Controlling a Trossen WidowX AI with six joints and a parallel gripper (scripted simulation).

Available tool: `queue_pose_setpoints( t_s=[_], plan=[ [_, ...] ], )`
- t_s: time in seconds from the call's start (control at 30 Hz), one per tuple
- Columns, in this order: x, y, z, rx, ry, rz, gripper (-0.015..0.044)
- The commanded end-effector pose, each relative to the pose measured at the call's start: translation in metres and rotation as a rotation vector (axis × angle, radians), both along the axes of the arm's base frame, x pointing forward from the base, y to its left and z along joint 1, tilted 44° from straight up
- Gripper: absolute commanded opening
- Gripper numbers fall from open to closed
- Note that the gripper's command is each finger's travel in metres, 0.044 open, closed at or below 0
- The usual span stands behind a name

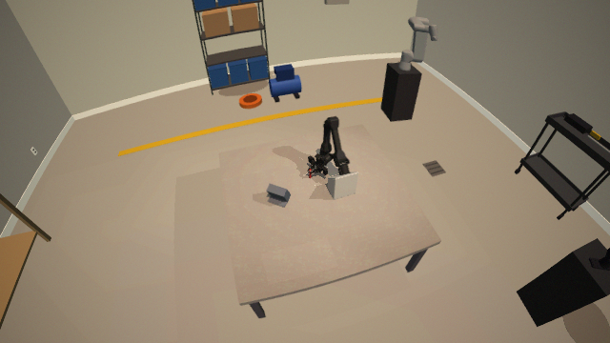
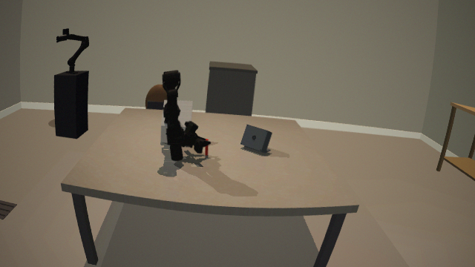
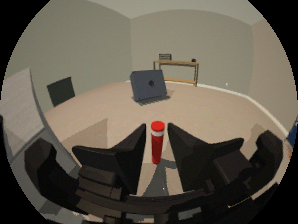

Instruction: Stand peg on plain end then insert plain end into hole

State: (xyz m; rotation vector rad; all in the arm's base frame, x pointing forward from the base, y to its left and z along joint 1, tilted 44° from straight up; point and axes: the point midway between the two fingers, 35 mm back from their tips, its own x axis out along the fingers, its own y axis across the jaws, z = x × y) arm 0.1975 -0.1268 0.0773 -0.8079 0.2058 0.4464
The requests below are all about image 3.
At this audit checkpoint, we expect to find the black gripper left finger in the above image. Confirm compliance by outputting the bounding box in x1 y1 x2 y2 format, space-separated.
72 124 146 196

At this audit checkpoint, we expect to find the dark grey flat panel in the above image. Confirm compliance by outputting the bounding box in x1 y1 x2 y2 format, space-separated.
129 69 166 101

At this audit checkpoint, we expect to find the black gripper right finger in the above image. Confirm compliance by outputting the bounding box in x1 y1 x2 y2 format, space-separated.
166 123 245 192

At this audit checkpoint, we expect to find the red peg with white band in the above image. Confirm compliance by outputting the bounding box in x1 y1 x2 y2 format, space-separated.
150 121 165 165

